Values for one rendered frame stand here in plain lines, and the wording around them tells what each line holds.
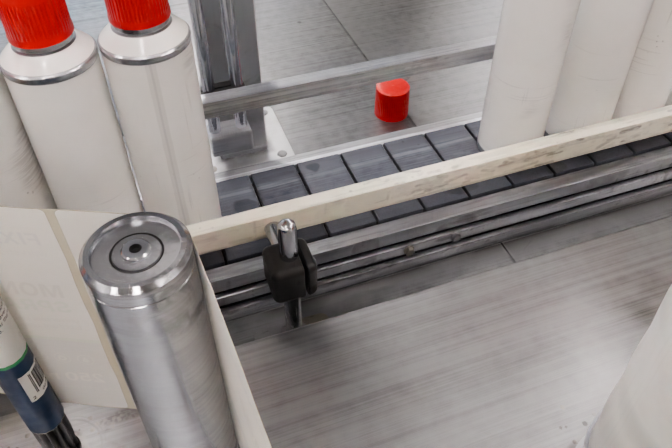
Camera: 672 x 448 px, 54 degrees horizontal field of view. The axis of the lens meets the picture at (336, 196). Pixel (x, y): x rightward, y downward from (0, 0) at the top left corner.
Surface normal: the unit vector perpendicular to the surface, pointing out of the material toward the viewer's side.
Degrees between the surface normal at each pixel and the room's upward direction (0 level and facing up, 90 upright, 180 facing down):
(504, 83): 90
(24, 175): 90
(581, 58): 90
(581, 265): 0
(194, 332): 90
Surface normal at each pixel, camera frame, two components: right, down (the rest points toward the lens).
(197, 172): 0.80, 0.41
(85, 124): 0.63, 0.54
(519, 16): -0.69, 0.50
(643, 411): -0.99, 0.10
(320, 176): 0.00, -0.72
